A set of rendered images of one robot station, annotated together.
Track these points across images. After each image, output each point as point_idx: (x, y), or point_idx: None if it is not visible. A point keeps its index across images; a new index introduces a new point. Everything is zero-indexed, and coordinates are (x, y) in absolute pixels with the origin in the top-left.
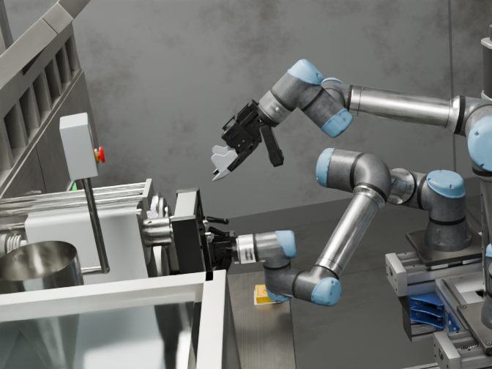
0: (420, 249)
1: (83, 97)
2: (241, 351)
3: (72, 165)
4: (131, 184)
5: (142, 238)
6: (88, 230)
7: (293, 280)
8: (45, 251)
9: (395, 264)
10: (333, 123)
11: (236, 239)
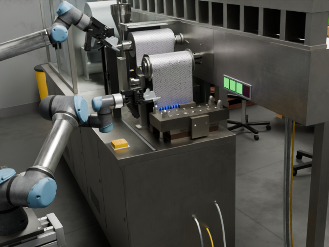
0: (32, 214)
1: (293, 64)
2: (118, 127)
3: None
4: (131, 24)
5: None
6: (140, 29)
7: None
8: (124, 8)
9: (54, 218)
10: None
11: (121, 94)
